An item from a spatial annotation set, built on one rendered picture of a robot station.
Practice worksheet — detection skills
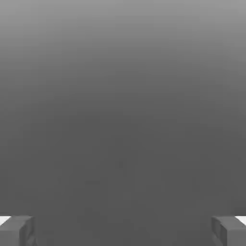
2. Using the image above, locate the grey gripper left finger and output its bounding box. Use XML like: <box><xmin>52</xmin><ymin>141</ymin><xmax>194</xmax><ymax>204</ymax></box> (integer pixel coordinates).
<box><xmin>0</xmin><ymin>215</ymin><xmax>37</xmax><ymax>246</ymax></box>

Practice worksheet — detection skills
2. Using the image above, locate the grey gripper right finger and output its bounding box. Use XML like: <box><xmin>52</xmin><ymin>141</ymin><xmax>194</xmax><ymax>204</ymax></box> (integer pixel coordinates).
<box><xmin>210</xmin><ymin>215</ymin><xmax>246</xmax><ymax>246</ymax></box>

